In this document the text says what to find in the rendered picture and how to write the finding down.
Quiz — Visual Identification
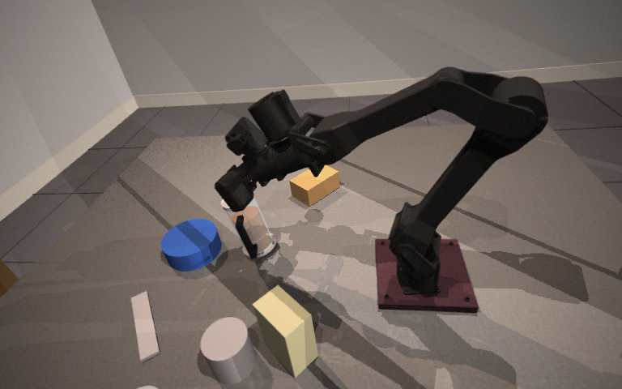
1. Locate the orange rectangular block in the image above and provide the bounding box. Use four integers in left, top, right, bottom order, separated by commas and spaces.
290, 165, 340, 207

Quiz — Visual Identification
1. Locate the blue short cylinder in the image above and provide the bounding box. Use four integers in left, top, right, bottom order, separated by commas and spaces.
160, 219, 222, 271

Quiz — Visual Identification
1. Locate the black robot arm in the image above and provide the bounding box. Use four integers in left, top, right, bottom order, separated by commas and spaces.
225, 67, 548, 295

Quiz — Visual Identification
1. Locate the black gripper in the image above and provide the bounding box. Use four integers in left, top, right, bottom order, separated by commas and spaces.
215, 140, 288, 212

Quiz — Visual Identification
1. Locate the glass french press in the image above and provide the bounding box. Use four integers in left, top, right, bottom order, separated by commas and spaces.
221, 194, 276, 259

